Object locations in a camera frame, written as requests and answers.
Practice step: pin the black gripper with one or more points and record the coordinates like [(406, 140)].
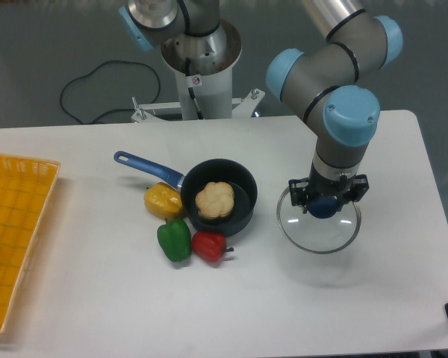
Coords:
[(325, 181)]

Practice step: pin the glass pot lid blue knob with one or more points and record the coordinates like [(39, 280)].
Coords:
[(318, 235)]

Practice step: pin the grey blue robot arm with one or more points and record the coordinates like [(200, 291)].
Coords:
[(320, 88)]

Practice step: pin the beige bread bun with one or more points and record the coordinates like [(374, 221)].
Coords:
[(215, 201)]

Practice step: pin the red bell pepper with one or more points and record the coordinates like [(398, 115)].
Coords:
[(209, 246)]

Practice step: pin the green bell pepper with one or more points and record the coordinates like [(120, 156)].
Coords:
[(175, 240)]

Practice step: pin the yellow bell pepper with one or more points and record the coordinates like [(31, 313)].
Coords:
[(163, 201)]

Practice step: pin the yellow woven basket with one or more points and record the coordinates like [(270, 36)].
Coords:
[(26, 184)]

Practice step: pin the dark pot blue handle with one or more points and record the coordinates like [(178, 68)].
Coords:
[(190, 184)]

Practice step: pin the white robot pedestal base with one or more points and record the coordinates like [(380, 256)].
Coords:
[(202, 67)]

